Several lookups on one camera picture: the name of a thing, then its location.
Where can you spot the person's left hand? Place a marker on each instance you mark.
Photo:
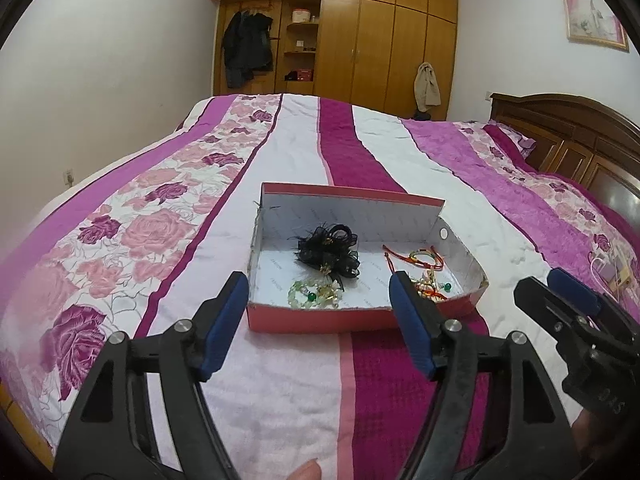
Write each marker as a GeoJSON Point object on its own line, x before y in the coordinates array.
{"type": "Point", "coordinates": [307, 471]}

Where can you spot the wooden bed frame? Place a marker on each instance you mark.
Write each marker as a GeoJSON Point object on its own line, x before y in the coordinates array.
{"type": "Point", "coordinates": [22, 430]}

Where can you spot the gold pearl cluster earring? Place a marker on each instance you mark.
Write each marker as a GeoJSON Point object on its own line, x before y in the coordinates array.
{"type": "Point", "coordinates": [424, 286]}

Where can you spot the black feathered hair claw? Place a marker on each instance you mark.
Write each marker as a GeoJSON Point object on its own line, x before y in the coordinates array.
{"type": "Point", "coordinates": [325, 250]}

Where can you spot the framed wall picture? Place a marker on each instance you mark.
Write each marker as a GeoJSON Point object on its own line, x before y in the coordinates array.
{"type": "Point", "coordinates": [592, 10]}

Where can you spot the dark wooden headboard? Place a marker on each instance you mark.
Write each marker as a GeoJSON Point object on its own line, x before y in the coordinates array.
{"type": "Point", "coordinates": [575, 135]}

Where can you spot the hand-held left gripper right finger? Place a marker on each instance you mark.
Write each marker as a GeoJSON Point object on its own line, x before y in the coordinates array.
{"type": "Point", "coordinates": [410, 320]}

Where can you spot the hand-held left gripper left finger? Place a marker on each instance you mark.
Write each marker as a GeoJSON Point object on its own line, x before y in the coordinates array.
{"type": "Point", "coordinates": [225, 320]}

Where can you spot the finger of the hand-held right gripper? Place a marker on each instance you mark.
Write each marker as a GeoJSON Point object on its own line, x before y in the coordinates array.
{"type": "Point", "coordinates": [550, 310]}
{"type": "Point", "coordinates": [575, 290]}

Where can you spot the red box on shelf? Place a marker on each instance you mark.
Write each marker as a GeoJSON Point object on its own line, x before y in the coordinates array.
{"type": "Point", "coordinates": [303, 75]}

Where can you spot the white round box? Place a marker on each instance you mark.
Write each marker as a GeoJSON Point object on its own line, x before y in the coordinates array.
{"type": "Point", "coordinates": [302, 15]}

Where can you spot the person's right hand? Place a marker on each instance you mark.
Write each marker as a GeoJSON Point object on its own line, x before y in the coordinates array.
{"type": "Point", "coordinates": [585, 437]}

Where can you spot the pink floral bedspread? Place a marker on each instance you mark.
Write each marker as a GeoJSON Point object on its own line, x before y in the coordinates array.
{"type": "Point", "coordinates": [280, 160]}

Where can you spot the dark hanging coats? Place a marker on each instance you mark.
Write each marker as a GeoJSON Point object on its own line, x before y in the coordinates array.
{"type": "Point", "coordinates": [247, 45]}

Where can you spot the wooden wardrobe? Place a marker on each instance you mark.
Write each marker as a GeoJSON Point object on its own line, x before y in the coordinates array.
{"type": "Point", "coordinates": [370, 40]}

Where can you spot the red cardboard box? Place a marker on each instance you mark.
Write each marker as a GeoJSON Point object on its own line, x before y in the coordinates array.
{"type": "Point", "coordinates": [320, 321]}

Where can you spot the beige hanging bag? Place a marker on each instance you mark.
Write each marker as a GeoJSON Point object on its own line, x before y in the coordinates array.
{"type": "Point", "coordinates": [427, 85]}

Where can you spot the purple floral pillow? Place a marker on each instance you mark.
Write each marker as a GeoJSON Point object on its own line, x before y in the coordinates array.
{"type": "Point", "coordinates": [512, 137]}

